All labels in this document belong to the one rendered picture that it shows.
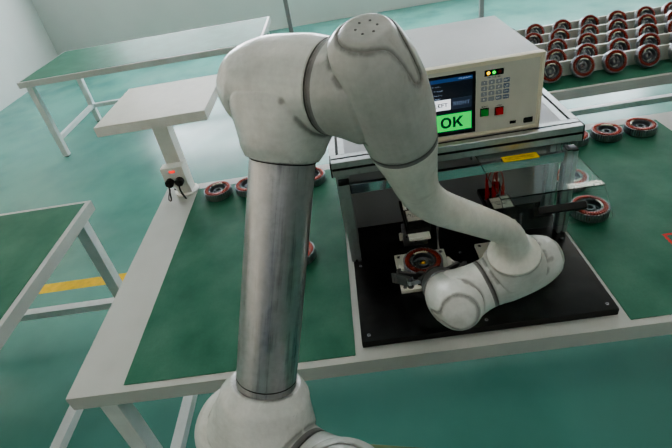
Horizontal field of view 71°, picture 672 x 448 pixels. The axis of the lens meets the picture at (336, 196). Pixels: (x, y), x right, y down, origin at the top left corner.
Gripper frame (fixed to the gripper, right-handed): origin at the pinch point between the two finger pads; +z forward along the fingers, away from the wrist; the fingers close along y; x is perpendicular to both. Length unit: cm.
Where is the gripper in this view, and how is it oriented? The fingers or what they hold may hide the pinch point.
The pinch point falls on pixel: (425, 266)
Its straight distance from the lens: 135.0
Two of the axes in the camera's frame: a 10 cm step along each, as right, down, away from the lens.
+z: 0.2, -0.6, 10.0
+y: 9.9, -1.7, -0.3
